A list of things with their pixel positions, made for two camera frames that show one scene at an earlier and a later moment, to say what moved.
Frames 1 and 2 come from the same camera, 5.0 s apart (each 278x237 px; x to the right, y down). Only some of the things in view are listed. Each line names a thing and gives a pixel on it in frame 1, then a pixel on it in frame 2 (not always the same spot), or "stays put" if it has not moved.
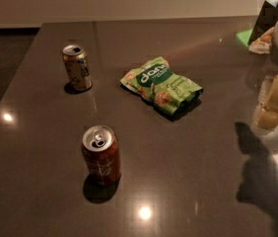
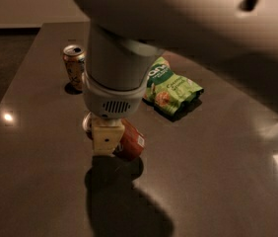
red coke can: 102,155 -> 130,142
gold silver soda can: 77,64 stays put
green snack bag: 155,81 stays put
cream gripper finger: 276,98 -> 106,133
